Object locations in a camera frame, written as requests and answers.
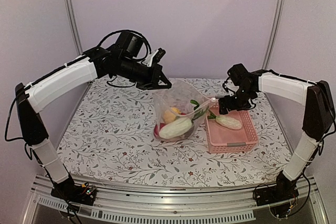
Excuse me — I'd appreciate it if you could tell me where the aluminium frame post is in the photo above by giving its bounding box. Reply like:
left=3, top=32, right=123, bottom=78
left=262, top=0, right=285, bottom=69
left=64, top=0, right=82, bottom=55

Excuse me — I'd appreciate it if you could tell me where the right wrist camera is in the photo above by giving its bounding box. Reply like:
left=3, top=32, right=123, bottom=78
left=227, top=63, right=249, bottom=86

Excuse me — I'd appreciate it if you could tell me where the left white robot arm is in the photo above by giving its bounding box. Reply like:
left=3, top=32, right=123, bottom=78
left=17, top=45, right=171, bottom=200

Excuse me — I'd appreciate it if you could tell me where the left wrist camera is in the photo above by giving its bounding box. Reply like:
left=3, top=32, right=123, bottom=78
left=114, top=31, right=166, bottom=67

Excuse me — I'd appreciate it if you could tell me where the right aluminium frame post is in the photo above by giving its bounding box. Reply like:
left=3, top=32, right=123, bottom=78
left=262, top=0, right=285, bottom=69

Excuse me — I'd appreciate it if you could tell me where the red strawberry toy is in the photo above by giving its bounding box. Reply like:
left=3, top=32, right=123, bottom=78
left=153, top=125, right=161, bottom=138

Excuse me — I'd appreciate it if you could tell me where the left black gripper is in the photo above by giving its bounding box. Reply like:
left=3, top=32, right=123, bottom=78
left=118, top=56, right=172, bottom=90

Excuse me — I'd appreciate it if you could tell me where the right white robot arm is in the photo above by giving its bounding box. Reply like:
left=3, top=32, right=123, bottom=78
left=219, top=93, right=335, bottom=194

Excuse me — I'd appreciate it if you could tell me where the yellow peach toy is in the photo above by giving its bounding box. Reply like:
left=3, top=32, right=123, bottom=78
left=163, top=107, right=181, bottom=124

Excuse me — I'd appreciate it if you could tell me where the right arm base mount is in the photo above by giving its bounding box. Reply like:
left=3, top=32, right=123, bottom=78
left=253, top=184, right=299, bottom=219

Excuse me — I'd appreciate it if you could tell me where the left aluminium frame post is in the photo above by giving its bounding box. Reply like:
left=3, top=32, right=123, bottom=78
left=64, top=0, right=82, bottom=55

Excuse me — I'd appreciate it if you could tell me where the white radish toy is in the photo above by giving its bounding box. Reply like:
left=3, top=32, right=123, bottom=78
left=159, top=118, right=194, bottom=140

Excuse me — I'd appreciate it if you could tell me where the floral table mat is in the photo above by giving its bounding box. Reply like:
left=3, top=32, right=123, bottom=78
left=57, top=78, right=291, bottom=187

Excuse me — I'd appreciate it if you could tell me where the front aluminium rail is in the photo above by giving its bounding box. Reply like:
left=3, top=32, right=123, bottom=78
left=23, top=175, right=329, bottom=223

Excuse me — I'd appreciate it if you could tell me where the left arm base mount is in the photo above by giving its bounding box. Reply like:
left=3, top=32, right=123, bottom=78
left=51, top=178, right=97, bottom=206

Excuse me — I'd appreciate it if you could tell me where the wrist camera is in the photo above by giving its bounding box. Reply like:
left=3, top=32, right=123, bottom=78
left=114, top=31, right=166, bottom=67
left=227, top=63, right=249, bottom=86

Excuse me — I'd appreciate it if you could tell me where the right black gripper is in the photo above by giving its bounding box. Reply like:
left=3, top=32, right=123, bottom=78
left=219, top=87, right=256, bottom=114

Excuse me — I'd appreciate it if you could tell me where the pink plastic basket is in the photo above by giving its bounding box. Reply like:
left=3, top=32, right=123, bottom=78
left=205, top=111, right=258, bottom=154

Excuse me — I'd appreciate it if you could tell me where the white radish with green leaf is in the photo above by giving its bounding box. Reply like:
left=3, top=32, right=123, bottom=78
left=207, top=111, right=243, bottom=130

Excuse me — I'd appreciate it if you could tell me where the clear zip top bag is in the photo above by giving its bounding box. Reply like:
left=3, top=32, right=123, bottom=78
left=153, top=80, right=217, bottom=141

